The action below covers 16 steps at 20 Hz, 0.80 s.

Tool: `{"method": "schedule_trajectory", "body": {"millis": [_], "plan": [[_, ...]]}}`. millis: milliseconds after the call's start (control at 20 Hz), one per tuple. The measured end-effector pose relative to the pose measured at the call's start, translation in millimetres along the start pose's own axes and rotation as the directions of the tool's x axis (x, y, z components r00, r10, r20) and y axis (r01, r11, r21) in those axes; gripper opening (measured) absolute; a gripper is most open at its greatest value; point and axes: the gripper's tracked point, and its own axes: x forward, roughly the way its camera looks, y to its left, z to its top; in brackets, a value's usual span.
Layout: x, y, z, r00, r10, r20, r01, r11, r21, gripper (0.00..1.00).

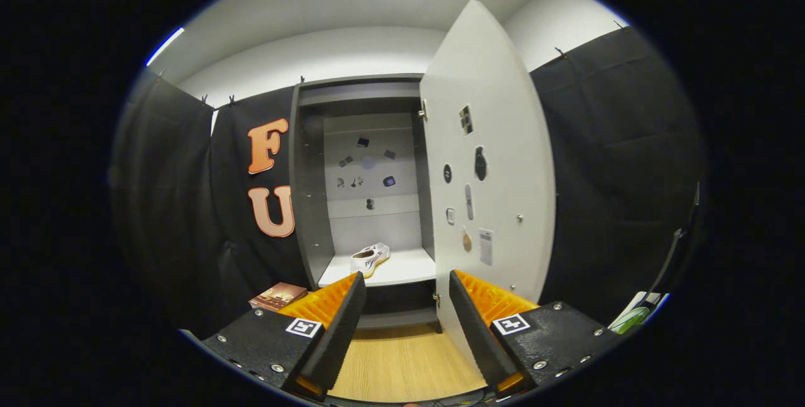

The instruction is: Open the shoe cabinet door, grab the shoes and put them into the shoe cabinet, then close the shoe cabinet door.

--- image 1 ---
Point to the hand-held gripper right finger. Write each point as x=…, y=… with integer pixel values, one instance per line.
x=475, y=325

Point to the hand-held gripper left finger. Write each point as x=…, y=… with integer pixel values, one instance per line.
x=343, y=325

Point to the white canvas shoe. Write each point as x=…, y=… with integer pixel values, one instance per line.
x=368, y=259

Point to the metal door hinge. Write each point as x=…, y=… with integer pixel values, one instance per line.
x=436, y=299
x=423, y=110

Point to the brown cover book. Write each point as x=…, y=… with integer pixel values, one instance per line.
x=280, y=295

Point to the green oval object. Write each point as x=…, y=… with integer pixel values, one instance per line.
x=634, y=319

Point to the black backdrop cloth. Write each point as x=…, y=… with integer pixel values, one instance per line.
x=616, y=174

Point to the ceiling light panel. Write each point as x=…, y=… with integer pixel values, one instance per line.
x=165, y=46

